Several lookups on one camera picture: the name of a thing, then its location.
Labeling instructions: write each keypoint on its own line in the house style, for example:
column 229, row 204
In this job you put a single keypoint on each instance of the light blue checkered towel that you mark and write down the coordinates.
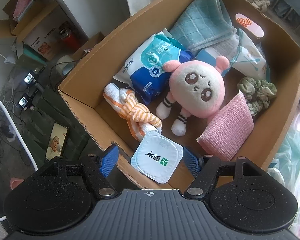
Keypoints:
column 202, row 24

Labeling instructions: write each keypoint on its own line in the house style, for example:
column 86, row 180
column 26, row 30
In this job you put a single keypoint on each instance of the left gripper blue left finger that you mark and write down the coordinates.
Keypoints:
column 108, row 160

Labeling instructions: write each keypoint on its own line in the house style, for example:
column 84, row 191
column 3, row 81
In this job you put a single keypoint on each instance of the brown cardboard box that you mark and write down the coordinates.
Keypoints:
column 83, row 89

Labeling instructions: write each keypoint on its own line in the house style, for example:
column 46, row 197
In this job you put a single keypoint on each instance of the pink plush doll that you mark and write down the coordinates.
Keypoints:
column 197, row 86

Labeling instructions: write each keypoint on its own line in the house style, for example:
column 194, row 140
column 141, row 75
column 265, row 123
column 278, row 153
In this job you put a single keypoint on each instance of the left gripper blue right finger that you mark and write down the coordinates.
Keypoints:
column 192, row 161

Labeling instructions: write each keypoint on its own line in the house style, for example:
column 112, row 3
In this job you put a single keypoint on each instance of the orange striped knotted towel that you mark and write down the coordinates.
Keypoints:
column 139, row 118

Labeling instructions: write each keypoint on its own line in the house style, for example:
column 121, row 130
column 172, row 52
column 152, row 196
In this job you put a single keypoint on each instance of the pink knitted cloth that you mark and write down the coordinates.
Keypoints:
column 228, row 130

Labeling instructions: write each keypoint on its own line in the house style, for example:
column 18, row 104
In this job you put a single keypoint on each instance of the smartphone with face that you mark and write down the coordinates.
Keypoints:
column 56, row 142

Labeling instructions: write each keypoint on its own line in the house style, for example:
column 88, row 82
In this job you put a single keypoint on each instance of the green floral scrunchie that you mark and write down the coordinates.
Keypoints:
column 257, row 93

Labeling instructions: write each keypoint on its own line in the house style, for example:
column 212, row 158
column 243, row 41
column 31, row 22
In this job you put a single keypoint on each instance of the blue wet wipes pack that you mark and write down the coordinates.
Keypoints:
column 143, row 70

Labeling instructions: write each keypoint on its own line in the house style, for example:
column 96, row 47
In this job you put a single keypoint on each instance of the pink patterned table mat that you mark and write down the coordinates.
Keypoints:
column 285, row 167

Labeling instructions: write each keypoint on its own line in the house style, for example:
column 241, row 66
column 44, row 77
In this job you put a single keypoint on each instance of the red thermos bottle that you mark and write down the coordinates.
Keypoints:
column 69, row 39

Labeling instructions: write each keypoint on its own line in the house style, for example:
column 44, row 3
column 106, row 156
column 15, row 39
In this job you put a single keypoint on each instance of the blue white snack bag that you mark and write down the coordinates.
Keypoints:
column 249, row 59

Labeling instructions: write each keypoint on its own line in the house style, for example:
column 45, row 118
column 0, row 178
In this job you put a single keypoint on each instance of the white yogurt cup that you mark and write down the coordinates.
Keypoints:
column 157, row 157

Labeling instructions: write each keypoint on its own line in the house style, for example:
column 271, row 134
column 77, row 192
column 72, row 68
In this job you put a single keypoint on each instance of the white blue printed box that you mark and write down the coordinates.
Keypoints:
column 227, row 48

